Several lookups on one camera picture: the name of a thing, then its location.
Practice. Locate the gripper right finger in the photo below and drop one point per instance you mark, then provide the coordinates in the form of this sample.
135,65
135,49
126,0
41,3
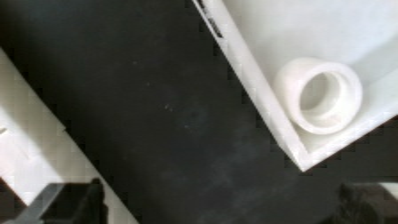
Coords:
368,205

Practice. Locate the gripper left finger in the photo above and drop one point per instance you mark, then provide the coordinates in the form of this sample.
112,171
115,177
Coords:
67,204

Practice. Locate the white square tabletop part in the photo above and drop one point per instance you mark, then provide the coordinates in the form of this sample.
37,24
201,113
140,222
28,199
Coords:
311,49

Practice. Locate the white U-shaped obstacle fence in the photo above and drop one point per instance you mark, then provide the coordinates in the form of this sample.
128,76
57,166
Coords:
41,158

